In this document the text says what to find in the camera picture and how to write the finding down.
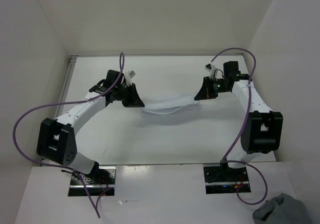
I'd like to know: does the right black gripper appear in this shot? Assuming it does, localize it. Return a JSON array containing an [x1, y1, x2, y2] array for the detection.
[[194, 76, 230, 100]]

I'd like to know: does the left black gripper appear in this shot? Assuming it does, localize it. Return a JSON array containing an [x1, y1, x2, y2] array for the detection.
[[114, 83, 145, 108]]

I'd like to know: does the white skirt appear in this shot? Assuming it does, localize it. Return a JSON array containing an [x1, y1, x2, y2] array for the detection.
[[140, 93, 200, 115]]

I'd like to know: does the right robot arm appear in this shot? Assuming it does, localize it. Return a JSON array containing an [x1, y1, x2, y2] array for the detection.
[[194, 61, 283, 181]]

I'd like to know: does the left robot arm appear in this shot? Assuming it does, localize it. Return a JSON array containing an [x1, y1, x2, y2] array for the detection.
[[36, 70, 144, 184]]

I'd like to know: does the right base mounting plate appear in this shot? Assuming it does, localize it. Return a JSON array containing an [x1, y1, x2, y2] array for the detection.
[[203, 163, 251, 195]]

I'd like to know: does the base mounting plate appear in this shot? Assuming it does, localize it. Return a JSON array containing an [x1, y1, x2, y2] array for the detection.
[[203, 163, 251, 195], [68, 166, 117, 197]]

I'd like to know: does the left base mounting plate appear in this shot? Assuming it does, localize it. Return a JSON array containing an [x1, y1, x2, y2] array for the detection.
[[68, 166, 117, 197]]

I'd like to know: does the grey cloth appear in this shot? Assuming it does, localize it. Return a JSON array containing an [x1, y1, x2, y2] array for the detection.
[[252, 193, 312, 224]]

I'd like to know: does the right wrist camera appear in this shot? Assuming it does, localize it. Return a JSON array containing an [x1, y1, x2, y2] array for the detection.
[[205, 63, 223, 79]]

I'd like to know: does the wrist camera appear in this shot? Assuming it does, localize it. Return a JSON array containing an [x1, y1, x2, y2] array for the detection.
[[205, 63, 223, 79], [123, 70, 136, 87]]

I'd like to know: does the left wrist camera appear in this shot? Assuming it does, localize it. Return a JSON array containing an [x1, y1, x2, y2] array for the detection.
[[123, 70, 136, 87]]

